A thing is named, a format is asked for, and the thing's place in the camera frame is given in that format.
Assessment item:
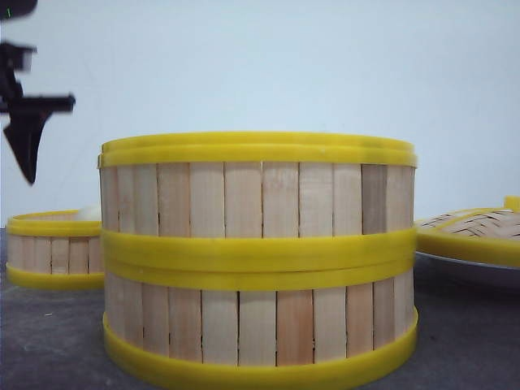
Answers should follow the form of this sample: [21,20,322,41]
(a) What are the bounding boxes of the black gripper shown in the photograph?
[1,42,76,185]

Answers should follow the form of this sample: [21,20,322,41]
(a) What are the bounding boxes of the bamboo steamer basket one bun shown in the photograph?
[6,210,104,290]

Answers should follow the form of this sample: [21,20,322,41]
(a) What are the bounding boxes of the bamboo steamer basket two buns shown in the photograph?
[98,132,416,275]

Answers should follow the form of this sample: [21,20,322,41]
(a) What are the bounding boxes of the woven bamboo steamer lid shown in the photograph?
[415,195,519,268]

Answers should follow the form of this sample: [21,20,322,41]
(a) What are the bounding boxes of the white swirl steamed bun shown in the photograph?
[76,204,102,221]

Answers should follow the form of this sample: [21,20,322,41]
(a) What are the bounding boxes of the front bamboo steamer basket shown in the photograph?
[103,270,418,389]

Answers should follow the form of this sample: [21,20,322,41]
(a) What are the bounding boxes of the white ceramic plate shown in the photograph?
[416,251,519,293]

